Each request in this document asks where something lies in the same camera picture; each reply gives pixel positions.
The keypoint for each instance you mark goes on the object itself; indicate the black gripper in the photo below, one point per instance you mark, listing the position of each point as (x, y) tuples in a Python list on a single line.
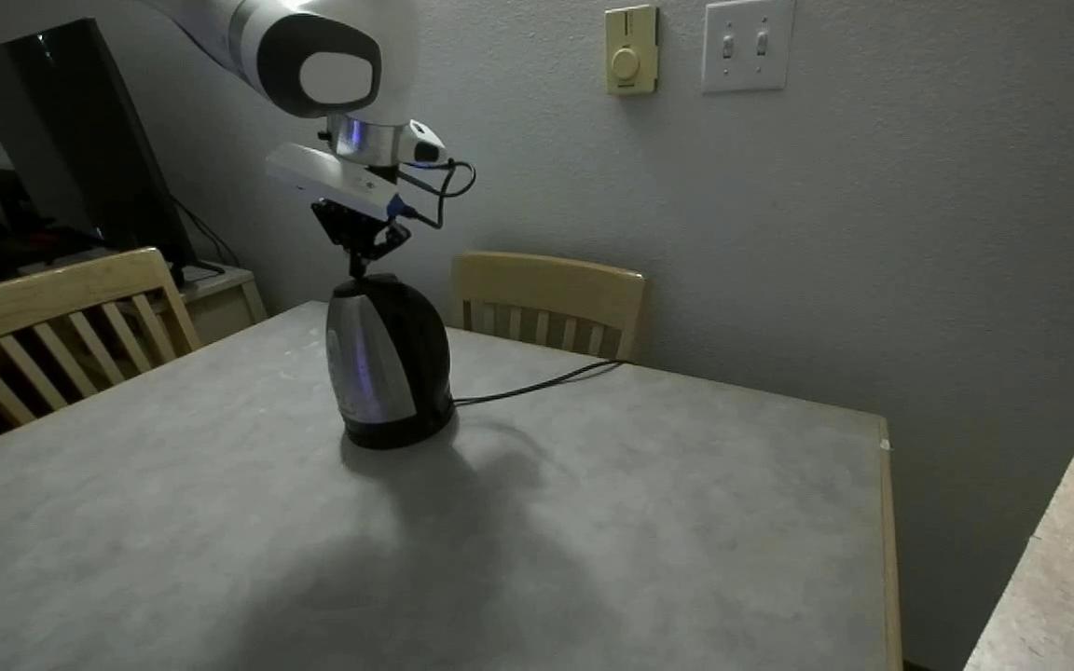
[(358, 226)]

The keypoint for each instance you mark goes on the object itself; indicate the stainless steel electric kettle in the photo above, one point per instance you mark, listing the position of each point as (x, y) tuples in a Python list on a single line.
[(380, 359)]

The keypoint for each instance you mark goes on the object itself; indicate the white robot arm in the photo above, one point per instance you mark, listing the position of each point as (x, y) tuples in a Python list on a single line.
[(297, 56)]

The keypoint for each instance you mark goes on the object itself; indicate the light wooden slat-back chair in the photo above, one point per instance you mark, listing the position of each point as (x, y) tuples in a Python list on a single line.
[(548, 299), (54, 325)]

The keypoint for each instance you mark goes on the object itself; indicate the grey speckled countertop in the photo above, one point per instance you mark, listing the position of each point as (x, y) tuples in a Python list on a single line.
[(1068, 547)]

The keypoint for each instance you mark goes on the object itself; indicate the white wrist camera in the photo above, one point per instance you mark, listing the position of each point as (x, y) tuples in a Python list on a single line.
[(388, 141)]

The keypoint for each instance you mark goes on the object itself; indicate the white double light switch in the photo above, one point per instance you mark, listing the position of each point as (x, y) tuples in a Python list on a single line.
[(743, 44)]

